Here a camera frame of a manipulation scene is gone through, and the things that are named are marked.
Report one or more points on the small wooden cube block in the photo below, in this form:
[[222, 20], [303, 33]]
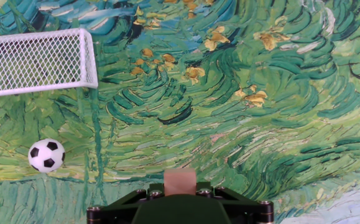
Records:
[[179, 182]]

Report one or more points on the white mesh toy goal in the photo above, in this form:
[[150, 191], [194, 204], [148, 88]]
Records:
[[36, 62]]

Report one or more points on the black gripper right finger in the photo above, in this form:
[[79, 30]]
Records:
[[248, 211]]

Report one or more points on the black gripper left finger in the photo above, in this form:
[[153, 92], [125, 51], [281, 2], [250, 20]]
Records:
[[114, 211]]

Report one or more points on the small toy soccer ball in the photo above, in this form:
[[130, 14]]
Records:
[[46, 155]]

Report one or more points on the painted landscape print cloth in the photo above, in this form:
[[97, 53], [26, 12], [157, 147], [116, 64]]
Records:
[[229, 109]]

